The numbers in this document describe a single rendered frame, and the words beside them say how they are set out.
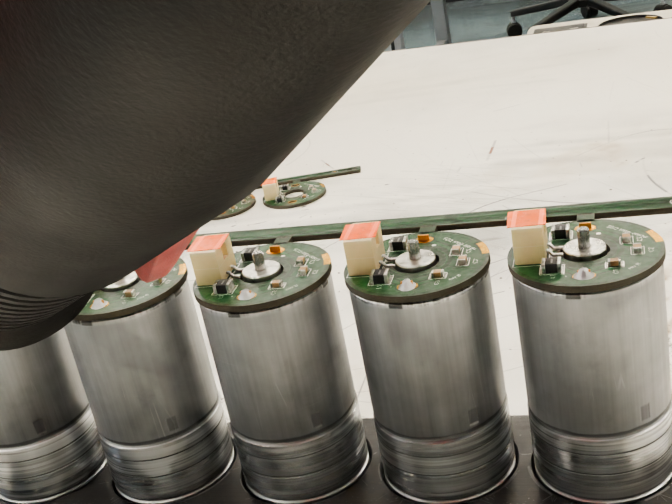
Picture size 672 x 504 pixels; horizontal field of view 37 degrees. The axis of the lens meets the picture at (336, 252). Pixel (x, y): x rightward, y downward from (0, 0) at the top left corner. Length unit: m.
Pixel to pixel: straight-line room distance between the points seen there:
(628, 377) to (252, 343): 0.06
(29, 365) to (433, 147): 0.26
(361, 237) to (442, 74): 0.37
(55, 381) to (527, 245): 0.09
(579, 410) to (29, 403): 0.10
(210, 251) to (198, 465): 0.04
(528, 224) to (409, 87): 0.36
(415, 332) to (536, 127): 0.27
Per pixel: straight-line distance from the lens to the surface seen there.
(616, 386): 0.17
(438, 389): 0.17
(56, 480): 0.21
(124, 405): 0.19
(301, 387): 0.18
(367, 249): 0.17
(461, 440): 0.18
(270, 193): 0.39
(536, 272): 0.16
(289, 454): 0.19
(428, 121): 0.46
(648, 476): 0.18
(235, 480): 0.20
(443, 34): 3.19
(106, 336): 0.19
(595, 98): 0.46
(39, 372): 0.20
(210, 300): 0.18
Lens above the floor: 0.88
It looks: 23 degrees down
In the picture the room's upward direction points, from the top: 11 degrees counter-clockwise
